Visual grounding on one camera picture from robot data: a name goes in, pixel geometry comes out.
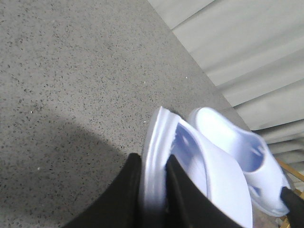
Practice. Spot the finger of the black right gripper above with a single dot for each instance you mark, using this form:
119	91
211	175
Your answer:
295	205

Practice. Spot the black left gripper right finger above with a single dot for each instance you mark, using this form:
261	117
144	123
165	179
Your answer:
187	206

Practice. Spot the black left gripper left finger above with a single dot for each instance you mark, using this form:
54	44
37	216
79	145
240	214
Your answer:
117	206

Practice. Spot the light blue slipper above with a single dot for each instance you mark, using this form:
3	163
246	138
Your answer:
215	173
264	176

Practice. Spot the wooden frame piece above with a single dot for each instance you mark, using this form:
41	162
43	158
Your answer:
291	174

